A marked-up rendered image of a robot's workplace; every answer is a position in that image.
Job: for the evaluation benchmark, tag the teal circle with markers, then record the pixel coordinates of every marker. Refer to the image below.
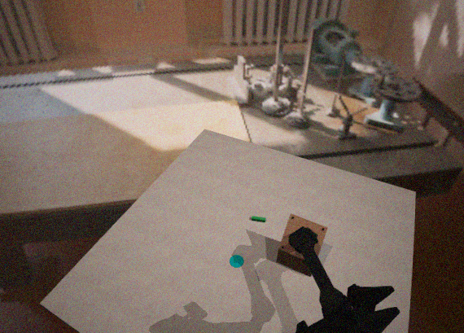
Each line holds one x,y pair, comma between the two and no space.
236,261

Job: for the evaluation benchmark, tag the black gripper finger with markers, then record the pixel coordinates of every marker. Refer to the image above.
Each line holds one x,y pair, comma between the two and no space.
374,295
377,321

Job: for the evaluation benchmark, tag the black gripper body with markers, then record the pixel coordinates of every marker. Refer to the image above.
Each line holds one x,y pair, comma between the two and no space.
345,320

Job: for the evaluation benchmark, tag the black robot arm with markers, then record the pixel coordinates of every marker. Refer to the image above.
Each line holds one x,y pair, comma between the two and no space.
331,299

